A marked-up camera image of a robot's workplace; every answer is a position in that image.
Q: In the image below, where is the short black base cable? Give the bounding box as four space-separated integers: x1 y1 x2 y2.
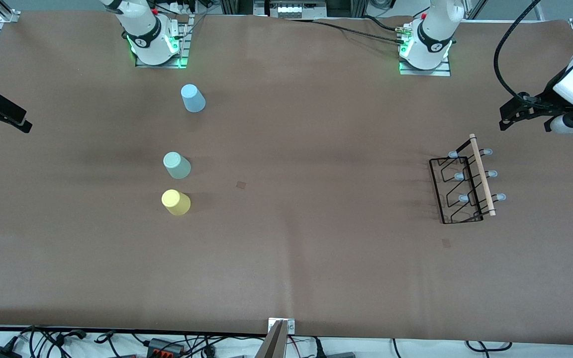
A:
361 15 400 33

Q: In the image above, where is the light blue plastic cup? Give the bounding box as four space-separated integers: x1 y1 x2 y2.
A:
181 84 206 113

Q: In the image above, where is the black orange connector box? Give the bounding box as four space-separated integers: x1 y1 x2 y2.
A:
146 338 186 357

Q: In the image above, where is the long black base cable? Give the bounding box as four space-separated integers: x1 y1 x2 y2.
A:
286 18 402 46

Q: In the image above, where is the brown table cover sheet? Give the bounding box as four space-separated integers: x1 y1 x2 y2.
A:
0 10 573 346

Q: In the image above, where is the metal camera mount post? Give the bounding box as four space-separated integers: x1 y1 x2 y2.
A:
256 318 296 358

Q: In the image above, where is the mint green plastic cup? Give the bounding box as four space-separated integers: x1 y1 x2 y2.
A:
163 152 192 180

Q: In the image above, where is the yellow plastic cup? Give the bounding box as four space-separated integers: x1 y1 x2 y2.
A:
161 189 191 216

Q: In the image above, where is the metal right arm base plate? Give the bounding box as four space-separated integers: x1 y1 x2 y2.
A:
134 14 191 69

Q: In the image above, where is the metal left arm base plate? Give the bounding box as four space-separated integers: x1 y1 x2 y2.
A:
398 55 452 77

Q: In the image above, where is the white power strip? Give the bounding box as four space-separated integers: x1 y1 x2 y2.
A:
165 0 202 14

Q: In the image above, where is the grey electrical terminal block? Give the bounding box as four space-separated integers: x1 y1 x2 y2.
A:
254 0 328 19

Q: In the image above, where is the black wire cup holder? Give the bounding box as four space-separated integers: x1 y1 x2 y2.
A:
429 133 507 225

